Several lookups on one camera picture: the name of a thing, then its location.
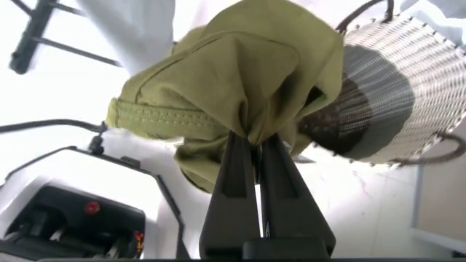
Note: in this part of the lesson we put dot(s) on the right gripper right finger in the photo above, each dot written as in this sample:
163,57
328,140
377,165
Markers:
291,211

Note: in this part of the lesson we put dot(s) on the black clothes rack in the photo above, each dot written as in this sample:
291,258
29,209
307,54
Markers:
32,32

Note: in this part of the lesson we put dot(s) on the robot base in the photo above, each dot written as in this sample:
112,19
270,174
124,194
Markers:
54,171

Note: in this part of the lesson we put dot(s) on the white laundry basket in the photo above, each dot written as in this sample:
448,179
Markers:
418,54

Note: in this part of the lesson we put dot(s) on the green garment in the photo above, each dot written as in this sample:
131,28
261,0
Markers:
225,80

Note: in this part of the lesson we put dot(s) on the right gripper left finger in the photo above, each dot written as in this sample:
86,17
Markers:
229,211

